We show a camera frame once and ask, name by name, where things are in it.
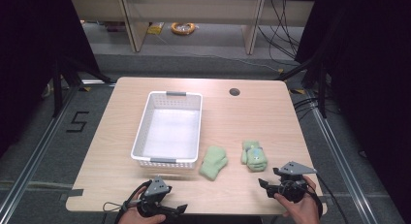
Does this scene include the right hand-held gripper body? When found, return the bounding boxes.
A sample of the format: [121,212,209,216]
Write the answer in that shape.
[272,161,318,204]

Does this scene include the thin white floor cable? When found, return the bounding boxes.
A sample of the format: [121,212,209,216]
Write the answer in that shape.
[154,33,283,74]

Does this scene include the plain green mitten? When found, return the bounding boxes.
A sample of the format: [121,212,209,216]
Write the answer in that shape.
[198,144,229,181]

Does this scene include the metal floor rail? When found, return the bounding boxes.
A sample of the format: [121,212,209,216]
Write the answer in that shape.
[306,90,380,224]
[0,86,80,218]

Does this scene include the black metal stand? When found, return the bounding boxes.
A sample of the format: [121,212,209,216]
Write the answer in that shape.
[50,53,114,119]
[273,53,329,119]

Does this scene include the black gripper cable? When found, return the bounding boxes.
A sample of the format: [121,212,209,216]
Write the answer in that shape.
[102,180,153,224]
[303,173,351,224]

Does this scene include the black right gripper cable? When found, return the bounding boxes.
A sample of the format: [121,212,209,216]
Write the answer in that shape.
[303,173,351,224]

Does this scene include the black floor cables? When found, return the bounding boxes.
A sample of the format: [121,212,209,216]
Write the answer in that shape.
[292,96,324,122]

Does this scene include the black curtain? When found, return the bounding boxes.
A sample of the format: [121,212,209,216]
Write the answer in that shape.
[0,0,101,159]
[294,0,411,218]

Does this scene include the person's right hand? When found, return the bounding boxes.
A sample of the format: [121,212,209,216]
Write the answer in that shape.
[273,175,321,224]

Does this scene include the green mitten with blue patch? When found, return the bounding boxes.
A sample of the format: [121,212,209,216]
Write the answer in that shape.
[240,140,269,173]

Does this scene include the yellow packet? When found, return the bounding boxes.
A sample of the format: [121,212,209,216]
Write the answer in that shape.
[146,21,166,36]

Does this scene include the white plastic basket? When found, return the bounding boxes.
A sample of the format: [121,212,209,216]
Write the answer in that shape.
[130,90,204,170]

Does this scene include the person's left hand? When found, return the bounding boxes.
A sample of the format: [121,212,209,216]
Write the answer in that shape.
[117,185,167,224]

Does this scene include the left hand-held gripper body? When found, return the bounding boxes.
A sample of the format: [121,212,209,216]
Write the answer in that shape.
[137,176,173,218]

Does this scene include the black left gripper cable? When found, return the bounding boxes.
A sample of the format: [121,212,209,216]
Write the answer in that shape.
[102,180,153,224]

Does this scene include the black hanging cables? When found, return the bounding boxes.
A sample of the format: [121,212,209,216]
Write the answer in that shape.
[257,0,303,61]

